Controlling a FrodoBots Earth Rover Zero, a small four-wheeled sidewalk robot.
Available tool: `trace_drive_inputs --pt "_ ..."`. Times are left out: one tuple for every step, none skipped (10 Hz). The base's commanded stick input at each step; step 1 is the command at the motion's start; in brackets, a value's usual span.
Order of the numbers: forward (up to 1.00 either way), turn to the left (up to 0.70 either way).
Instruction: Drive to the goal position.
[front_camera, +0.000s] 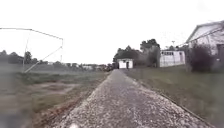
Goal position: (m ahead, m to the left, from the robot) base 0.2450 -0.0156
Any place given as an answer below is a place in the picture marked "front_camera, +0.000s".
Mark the long white building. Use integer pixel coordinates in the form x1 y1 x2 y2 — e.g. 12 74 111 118
159 49 187 68

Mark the group of dark trees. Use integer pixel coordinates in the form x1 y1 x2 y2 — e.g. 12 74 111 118
112 38 162 69

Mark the patchy grass field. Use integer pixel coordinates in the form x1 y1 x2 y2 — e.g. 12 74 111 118
0 70 112 128

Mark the green grass verge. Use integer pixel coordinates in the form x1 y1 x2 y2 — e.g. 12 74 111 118
122 64 224 128

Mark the small white building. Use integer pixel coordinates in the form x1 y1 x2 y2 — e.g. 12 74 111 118
117 58 134 70

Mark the white gabled house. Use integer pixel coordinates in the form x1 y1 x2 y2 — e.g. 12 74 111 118
185 20 224 63

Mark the distant row of trees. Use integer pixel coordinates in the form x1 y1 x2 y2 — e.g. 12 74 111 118
0 49 114 72

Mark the metal goal frame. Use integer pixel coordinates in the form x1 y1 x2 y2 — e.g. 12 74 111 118
0 27 65 74

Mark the grey gravel path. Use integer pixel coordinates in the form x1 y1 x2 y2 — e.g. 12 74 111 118
53 68 214 128

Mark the dark bush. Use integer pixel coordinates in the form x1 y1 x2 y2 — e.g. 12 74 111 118
188 44 214 74

